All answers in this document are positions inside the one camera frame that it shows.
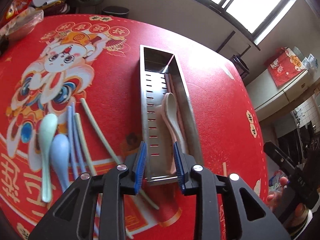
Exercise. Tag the dark framed window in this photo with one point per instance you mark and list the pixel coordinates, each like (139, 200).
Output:
(257, 2)

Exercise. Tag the black kitchen oven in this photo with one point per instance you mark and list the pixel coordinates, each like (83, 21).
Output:
(295, 140)

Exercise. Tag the dark wooden chair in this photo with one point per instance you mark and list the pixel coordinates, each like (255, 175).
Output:
(226, 42)

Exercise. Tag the green spoon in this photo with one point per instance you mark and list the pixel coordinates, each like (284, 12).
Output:
(47, 135)

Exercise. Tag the black air fryer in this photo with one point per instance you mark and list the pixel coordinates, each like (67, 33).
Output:
(115, 12)

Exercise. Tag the stainless steel utensil tray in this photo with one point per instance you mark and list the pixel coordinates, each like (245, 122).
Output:
(155, 100)

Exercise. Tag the red printed table mat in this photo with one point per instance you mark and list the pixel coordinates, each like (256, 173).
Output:
(112, 67)

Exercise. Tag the person's right hand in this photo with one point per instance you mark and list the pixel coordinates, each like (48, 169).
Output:
(271, 198)

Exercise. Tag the red snack bag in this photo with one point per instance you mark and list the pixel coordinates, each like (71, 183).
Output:
(18, 3)

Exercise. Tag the pink spoon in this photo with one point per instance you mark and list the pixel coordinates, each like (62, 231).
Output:
(165, 130)

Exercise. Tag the blue spoon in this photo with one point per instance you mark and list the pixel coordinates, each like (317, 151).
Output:
(60, 152)

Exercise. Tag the white refrigerator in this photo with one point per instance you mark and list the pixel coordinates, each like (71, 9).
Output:
(287, 92)

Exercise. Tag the dark window sill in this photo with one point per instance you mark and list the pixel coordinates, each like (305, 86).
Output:
(212, 7)

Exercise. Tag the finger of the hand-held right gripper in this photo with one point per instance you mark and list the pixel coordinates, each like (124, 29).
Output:
(280, 158)

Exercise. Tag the black storage bin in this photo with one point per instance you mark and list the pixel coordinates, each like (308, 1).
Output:
(87, 5)

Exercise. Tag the clear plastic container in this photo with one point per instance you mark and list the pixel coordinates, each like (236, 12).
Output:
(298, 52)
(312, 60)

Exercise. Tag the beige spoon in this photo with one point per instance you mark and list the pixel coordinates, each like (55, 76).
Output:
(169, 107)

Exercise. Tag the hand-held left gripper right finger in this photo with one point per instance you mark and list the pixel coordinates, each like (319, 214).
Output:
(179, 170)

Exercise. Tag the bowl with plastic wrap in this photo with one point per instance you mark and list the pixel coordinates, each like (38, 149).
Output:
(22, 25)

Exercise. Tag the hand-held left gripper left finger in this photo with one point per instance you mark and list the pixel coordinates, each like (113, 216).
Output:
(140, 170)

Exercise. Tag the green chopstick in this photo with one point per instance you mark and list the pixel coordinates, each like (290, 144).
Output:
(100, 130)
(83, 142)

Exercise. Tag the red printed cloth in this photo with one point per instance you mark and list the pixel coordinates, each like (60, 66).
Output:
(285, 67)

